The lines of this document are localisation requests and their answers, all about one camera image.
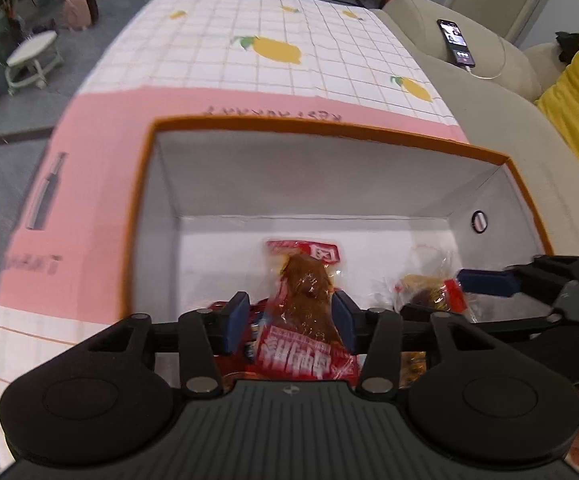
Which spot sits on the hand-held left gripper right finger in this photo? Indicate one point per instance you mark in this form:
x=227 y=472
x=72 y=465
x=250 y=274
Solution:
x=345 y=322

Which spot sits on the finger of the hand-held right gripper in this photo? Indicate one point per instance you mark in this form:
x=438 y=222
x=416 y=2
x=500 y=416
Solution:
x=487 y=282
x=519 y=325

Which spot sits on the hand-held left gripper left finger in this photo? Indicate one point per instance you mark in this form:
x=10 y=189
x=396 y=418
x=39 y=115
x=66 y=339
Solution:
x=234 y=320

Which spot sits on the large red snack packet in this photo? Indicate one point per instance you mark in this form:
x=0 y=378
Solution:
x=257 y=317

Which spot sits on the red label brown strip packet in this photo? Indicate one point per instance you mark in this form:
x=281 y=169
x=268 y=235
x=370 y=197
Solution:
x=304 y=280

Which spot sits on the clear snack packet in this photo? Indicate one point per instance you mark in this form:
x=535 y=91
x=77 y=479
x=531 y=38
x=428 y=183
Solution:
x=424 y=287

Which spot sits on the clear peanut packet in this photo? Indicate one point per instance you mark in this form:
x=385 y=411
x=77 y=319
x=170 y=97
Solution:
x=412 y=367

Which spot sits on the white box with orange rim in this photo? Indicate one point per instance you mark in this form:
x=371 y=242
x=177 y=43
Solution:
x=319 y=185

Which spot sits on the beige sofa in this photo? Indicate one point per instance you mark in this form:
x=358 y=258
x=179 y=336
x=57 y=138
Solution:
x=494 y=125

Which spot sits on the black smartphone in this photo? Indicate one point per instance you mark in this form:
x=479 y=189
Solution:
x=456 y=42

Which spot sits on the checkered lemon print tablecloth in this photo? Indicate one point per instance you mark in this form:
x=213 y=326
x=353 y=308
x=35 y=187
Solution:
x=219 y=25

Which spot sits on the white round wheeled stool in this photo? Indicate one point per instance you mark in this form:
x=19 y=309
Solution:
x=31 y=55

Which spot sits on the pink container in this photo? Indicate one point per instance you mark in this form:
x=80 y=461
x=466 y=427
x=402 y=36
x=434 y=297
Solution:
x=80 y=10

